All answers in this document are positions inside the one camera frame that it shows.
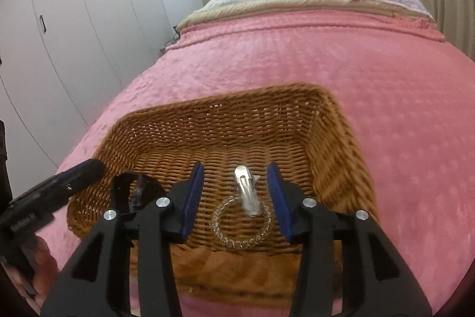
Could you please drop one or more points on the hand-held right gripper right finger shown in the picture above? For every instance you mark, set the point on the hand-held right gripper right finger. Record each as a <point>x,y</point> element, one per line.
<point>278,202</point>

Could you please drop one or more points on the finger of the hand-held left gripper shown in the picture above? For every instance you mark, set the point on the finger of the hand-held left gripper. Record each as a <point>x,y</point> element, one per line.
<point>81,174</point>

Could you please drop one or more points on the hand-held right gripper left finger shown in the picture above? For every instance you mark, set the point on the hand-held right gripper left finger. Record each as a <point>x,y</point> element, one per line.
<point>193,200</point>

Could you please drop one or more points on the silver metal hair clip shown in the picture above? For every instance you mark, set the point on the silver metal hair clip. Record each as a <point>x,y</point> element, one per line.
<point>246,190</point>

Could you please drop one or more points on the black wristwatch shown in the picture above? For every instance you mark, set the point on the black wristwatch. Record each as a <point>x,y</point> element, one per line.
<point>120,181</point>

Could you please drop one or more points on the brown wicker basket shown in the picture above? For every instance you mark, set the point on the brown wicker basket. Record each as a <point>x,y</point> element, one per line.
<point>241,131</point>

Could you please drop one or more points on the white wardrobe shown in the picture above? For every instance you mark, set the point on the white wardrobe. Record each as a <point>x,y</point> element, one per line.
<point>74,23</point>

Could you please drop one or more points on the pink fleece blanket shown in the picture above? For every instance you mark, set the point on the pink fleece blanket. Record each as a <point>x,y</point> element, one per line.
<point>371,79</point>

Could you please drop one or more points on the beige blanket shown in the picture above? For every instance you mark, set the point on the beige blanket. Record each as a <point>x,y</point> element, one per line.
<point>207,14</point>

